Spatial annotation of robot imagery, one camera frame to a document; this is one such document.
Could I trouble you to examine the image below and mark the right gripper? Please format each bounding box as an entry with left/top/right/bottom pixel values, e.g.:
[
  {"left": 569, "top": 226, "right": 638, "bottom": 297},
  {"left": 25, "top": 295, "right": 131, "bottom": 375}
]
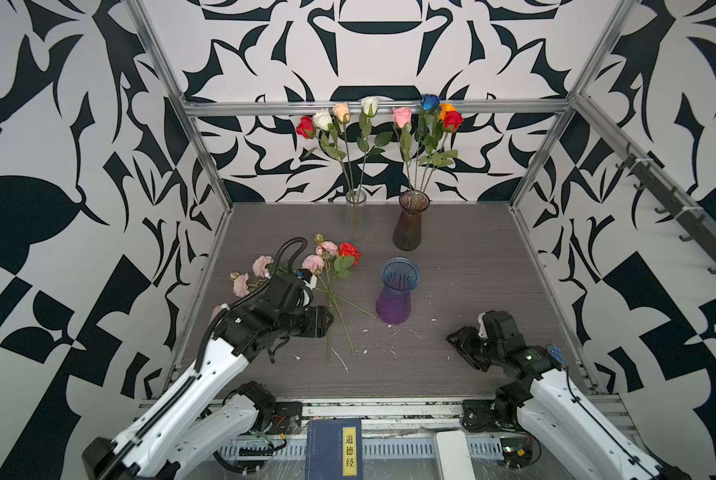
[{"left": 444, "top": 323, "right": 506, "bottom": 370}]

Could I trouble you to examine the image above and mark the pink peony flower stem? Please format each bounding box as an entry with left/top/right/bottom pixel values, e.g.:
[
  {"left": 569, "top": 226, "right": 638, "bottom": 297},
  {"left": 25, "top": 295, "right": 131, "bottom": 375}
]
[{"left": 230, "top": 255, "right": 274, "bottom": 298}]

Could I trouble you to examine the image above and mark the small red carnation stem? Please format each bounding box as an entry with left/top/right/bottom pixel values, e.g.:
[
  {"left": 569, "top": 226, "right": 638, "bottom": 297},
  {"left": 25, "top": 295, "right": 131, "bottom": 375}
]
[{"left": 334, "top": 242, "right": 361, "bottom": 279}]

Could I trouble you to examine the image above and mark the blue purple glass vase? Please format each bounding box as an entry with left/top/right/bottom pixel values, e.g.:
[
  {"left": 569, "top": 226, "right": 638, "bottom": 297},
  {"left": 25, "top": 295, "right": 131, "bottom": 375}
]
[{"left": 376, "top": 257, "right": 421, "bottom": 325}]

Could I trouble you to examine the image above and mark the clear glass vase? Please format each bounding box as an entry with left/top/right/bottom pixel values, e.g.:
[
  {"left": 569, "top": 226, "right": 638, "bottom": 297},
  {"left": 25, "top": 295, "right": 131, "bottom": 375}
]
[{"left": 345, "top": 187, "right": 369, "bottom": 243}]

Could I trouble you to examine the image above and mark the dark purple glass vase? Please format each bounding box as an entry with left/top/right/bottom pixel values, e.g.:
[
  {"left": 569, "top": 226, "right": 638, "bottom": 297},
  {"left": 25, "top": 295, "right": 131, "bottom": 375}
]
[{"left": 393, "top": 190, "right": 430, "bottom": 251}]

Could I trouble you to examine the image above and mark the white rose stem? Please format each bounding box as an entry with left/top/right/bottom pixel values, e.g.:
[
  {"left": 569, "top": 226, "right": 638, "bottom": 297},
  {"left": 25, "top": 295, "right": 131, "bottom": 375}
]
[
  {"left": 312, "top": 105, "right": 349, "bottom": 196},
  {"left": 357, "top": 96, "right": 393, "bottom": 196}
]

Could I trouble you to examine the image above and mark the peach rose stem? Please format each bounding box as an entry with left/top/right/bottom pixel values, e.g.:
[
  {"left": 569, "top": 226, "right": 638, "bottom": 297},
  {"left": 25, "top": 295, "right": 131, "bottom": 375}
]
[{"left": 333, "top": 102, "right": 355, "bottom": 192}]

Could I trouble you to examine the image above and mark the pink rose stem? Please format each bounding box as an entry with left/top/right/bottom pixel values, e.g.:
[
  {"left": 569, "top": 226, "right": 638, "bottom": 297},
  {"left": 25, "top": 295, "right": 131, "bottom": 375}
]
[{"left": 393, "top": 107, "right": 414, "bottom": 191}]

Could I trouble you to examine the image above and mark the large red rose stem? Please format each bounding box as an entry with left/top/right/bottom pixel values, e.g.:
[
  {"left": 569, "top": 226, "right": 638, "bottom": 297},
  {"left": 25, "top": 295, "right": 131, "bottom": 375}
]
[{"left": 422, "top": 110, "right": 464, "bottom": 192}]

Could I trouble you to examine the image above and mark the orange rose stem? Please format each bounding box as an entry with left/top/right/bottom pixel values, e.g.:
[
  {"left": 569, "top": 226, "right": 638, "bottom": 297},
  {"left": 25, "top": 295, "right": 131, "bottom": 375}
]
[{"left": 440, "top": 103, "right": 456, "bottom": 118}]

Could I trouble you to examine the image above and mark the blue rose stem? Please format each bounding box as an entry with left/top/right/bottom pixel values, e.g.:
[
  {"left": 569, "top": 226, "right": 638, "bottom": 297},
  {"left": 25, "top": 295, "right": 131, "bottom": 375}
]
[{"left": 415, "top": 94, "right": 440, "bottom": 191}]

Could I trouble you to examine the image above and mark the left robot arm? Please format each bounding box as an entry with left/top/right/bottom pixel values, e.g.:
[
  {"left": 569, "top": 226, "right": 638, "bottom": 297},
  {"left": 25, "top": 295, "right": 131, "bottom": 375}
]
[{"left": 82, "top": 270, "right": 334, "bottom": 479}]

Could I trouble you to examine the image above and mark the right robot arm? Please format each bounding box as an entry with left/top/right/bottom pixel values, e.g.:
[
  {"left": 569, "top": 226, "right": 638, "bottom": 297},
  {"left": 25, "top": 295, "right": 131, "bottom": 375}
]
[{"left": 446, "top": 310, "right": 687, "bottom": 479}]

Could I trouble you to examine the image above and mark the small blue object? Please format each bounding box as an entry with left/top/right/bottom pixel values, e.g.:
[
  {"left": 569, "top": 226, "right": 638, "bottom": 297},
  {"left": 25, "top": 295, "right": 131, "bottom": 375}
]
[{"left": 546, "top": 344, "right": 567, "bottom": 369}]

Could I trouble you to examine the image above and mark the white rectangular device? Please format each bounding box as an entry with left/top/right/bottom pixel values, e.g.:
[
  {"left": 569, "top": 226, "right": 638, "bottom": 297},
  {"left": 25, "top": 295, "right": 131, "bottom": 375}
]
[{"left": 433, "top": 430, "right": 475, "bottom": 480}]

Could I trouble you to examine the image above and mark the blue book yellow label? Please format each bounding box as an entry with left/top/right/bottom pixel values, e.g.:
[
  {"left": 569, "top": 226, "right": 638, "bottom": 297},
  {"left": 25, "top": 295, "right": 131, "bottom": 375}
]
[{"left": 305, "top": 418, "right": 364, "bottom": 480}]

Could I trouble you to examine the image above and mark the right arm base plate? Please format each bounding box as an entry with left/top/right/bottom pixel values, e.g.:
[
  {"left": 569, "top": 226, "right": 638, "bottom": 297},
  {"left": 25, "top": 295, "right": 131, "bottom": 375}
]
[{"left": 461, "top": 399, "right": 514, "bottom": 433}]

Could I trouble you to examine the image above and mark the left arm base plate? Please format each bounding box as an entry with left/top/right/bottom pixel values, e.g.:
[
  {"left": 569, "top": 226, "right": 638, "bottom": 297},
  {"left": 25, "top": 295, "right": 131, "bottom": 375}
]
[{"left": 250, "top": 402, "right": 304, "bottom": 435}]

